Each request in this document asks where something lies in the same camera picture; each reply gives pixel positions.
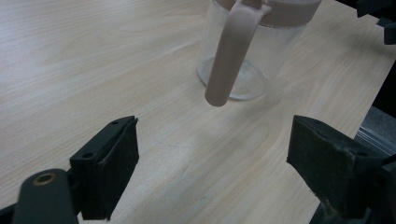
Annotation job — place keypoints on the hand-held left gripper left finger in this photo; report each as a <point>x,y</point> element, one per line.
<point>106,168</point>

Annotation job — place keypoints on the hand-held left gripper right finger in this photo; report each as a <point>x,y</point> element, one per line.
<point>330,165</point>

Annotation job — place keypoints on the metal floor rail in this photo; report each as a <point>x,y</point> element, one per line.
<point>376,141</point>

